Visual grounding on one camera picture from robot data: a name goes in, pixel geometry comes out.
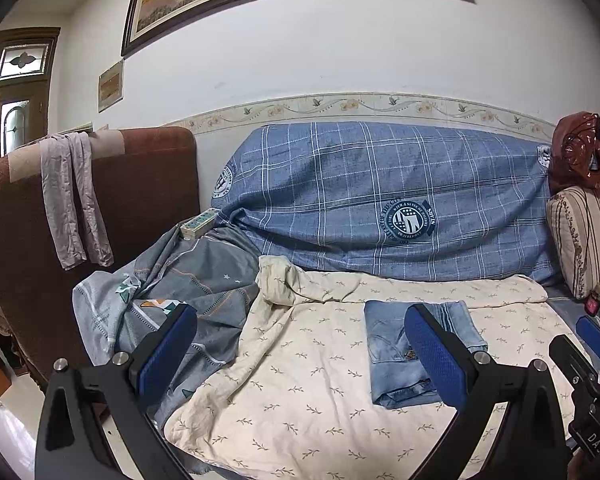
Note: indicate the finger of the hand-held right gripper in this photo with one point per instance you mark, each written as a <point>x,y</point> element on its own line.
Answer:
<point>595,340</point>
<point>572,360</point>

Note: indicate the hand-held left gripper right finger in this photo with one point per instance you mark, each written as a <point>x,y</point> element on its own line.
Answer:
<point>435,360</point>

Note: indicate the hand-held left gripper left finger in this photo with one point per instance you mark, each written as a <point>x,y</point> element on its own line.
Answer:
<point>165,360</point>

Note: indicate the blue denim pants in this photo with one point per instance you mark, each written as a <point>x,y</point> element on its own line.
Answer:
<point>390,340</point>

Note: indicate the grey patterned quilt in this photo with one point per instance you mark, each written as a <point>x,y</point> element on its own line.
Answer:
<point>200,275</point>

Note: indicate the beige striped pillow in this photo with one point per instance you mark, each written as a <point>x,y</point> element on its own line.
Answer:
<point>585,230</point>

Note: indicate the cream leaf-print blanket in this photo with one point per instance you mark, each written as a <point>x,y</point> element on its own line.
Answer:
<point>305,360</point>

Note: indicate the white power strip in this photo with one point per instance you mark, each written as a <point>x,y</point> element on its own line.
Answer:
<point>197,222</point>

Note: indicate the brown armchair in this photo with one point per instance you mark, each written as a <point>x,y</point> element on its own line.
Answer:
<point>145,185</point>

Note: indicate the grey hanging garment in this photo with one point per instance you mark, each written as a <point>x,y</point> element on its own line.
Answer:
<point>70,200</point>

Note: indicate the brown glossy plastic bag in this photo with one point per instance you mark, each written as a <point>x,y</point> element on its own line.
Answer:
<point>577,145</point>

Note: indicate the blue plaid cover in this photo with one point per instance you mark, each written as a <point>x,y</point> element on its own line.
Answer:
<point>330,185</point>

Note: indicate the small framed picture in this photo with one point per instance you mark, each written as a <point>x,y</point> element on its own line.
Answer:
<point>111,85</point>

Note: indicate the wooden door with glass panes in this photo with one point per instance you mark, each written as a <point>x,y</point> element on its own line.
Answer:
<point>15,110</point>

